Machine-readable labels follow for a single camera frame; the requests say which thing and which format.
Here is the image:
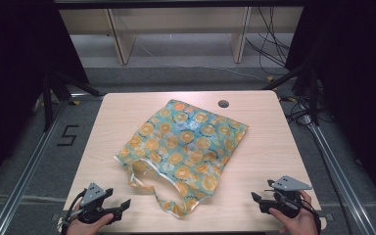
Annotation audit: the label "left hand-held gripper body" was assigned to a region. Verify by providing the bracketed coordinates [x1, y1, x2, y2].
[75, 182, 124, 225]

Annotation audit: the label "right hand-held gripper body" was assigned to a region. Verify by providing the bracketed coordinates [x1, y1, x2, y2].
[258, 174, 313, 219]

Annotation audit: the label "teal orange-print tote bag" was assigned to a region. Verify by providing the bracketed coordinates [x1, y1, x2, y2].
[114, 99, 250, 219]

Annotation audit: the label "person's left hand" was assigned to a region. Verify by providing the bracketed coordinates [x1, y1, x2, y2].
[65, 212, 116, 235]

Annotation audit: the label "person's right hand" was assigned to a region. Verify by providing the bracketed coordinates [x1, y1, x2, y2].
[268, 190, 321, 235]

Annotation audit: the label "black metal stand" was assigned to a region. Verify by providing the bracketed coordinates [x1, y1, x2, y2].
[261, 60, 322, 127]
[41, 70, 103, 132]

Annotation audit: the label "dark curtain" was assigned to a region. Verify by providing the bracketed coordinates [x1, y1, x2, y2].
[0, 0, 91, 197]
[284, 0, 376, 207]

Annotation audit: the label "beige wooden shelf unit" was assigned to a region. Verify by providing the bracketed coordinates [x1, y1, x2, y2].
[58, 5, 306, 66]

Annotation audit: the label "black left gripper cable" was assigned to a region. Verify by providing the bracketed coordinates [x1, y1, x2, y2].
[61, 188, 87, 233]

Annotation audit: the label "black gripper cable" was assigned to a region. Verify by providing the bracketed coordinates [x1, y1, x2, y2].
[61, 188, 87, 233]
[301, 198, 323, 233]

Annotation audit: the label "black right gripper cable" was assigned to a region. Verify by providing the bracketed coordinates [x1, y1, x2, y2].
[301, 198, 323, 233]

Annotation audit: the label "aluminium frame rail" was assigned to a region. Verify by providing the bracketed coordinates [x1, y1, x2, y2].
[0, 92, 104, 235]
[302, 116, 376, 235]

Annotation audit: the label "black floor cables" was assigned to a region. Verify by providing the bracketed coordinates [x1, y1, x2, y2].
[278, 94, 336, 126]

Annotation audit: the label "black hanging cables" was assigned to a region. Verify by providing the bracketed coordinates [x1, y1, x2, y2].
[244, 6, 292, 68]

